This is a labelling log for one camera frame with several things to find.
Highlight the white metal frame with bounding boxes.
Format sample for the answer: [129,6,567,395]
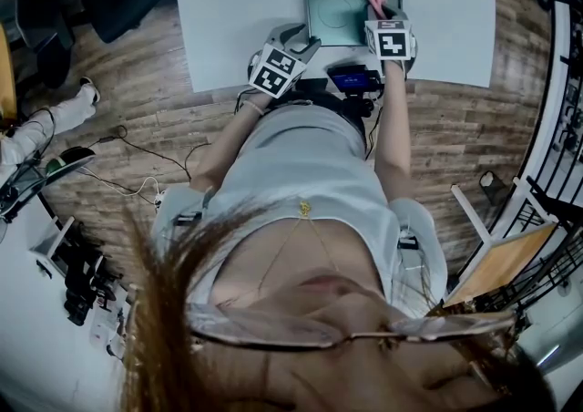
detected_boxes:
[29,216,77,280]

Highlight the white floor cable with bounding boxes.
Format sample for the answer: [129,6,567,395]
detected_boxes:
[81,170,161,200]

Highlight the black chest-mounted screen device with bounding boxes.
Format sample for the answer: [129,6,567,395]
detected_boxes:
[298,63,384,138]

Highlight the person's left forearm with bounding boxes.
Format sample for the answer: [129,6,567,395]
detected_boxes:
[189,93,274,195]

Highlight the wooden table with white legs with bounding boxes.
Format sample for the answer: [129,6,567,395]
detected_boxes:
[444,181,559,309]

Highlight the black floor cable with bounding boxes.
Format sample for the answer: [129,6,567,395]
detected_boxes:
[86,125,215,179]

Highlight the person's grey shirt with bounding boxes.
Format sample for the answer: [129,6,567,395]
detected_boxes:
[152,102,450,320]

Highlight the round yellow wooden table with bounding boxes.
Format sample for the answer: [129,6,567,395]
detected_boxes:
[0,22,17,124]

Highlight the gold necklace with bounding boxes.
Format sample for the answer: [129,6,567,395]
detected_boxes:
[254,200,343,293]

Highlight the person's right forearm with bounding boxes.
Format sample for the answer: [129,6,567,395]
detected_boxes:
[373,75,414,201]

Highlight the black equipment pile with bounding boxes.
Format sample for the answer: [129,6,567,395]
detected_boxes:
[63,222,125,327]

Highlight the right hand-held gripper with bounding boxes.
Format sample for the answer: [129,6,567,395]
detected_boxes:
[363,5,418,77]

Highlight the thin-framed eyeglasses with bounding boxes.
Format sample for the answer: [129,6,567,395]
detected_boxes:
[131,300,520,352]

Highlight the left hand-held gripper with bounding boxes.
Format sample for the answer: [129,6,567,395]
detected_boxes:
[247,23,322,99]

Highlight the grey-green tray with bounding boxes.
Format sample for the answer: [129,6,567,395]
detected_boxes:
[303,0,404,47]

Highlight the black mesh waste bin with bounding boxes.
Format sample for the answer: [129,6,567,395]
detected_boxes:
[478,170,512,207]

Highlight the dark round stool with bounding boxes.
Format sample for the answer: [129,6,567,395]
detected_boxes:
[43,145,97,186]

